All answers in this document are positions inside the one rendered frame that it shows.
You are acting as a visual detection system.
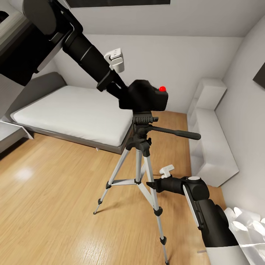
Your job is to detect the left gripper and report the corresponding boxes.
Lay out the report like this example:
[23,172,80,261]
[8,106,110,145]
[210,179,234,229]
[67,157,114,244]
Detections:
[78,45,128,103]

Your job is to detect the camera tripod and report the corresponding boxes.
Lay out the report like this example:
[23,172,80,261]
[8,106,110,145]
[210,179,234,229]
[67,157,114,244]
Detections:
[93,110,201,265]

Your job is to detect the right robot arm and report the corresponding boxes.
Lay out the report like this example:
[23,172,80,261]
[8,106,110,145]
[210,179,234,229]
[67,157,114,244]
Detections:
[146,165,251,265]

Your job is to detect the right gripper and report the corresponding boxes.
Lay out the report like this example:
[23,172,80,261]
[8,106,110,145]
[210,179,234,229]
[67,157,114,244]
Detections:
[146,175,175,193]

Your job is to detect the digital camera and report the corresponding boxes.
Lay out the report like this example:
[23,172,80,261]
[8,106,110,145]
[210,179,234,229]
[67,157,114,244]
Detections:
[119,79,169,111]

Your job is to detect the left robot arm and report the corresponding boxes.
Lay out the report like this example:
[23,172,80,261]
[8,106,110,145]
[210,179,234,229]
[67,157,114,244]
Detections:
[0,0,128,120]

